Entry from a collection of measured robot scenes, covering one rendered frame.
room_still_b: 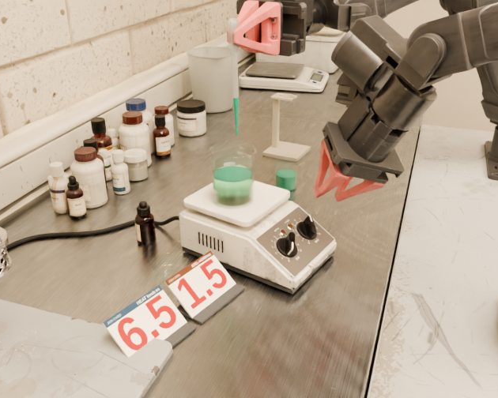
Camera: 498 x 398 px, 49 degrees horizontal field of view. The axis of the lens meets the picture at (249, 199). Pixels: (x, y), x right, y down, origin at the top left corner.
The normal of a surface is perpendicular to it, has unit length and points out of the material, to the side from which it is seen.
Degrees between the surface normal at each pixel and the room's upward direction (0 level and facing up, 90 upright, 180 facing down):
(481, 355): 0
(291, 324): 0
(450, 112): 90
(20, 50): 90
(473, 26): 87
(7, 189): 90
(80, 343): 0
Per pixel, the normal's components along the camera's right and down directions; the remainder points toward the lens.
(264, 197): 0.00, -0.89
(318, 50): -0.34, 0.47
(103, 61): 0.94, 0.15
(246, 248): -0.57, 0.37
